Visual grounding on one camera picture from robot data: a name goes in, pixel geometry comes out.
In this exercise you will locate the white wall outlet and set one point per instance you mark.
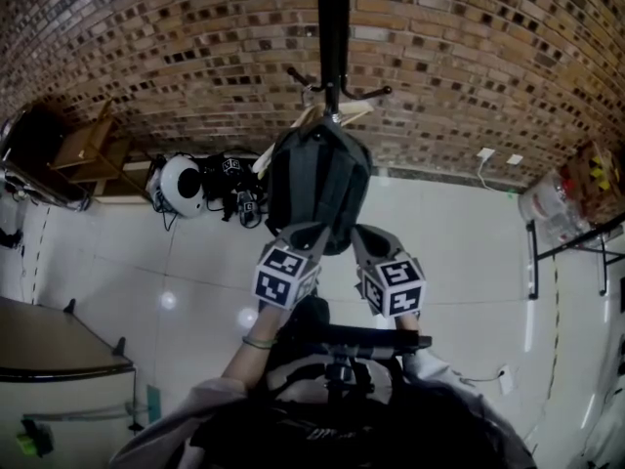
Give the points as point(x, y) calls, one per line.
point(486, 155)
point(514, 159)

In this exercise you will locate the grey backpack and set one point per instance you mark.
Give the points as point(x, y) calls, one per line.
point(317, 179)

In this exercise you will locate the brown top table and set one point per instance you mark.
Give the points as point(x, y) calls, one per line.
point(44, 340)

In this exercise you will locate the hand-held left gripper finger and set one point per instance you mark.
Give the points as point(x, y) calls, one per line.
point(321, 240)
point(293, 237)

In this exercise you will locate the black coat rack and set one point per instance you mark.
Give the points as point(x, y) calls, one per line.
point(329, 42)

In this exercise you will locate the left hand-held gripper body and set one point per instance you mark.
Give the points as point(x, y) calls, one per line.
point(285, 276)

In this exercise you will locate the person's right forearm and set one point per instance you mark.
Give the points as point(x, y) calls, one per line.
point(405, 321)

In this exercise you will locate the wooden clothes hanger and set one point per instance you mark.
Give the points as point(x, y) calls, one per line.
point(359, 110)

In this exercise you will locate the green black tool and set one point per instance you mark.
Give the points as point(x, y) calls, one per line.
point(34, 440)

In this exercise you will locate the black frame table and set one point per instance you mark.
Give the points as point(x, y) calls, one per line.
point(534, 262)

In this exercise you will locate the teal flat box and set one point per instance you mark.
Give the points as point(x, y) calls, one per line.
point(153, 401)

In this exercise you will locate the black patterned device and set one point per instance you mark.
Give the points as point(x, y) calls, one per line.
point(248, 208)
point(232, 166)

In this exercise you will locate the cardboard box with yellow print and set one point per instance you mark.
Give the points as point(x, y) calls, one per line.
point(598, 179)

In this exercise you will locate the black clamp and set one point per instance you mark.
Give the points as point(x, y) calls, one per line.
point(119, 347)
point(70, 306)

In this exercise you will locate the black chest mount bar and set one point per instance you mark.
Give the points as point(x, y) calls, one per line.
point(361, 340)

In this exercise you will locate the person's left forearm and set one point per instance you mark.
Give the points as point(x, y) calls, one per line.
point(259, 328)

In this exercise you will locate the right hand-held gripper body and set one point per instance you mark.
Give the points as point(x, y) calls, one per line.
point(395, 286)

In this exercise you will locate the white round helmet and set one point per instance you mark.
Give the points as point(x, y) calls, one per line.
point(171, 183)

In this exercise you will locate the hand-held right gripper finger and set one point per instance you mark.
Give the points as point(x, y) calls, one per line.
point(360, 249)
point(393, 249)

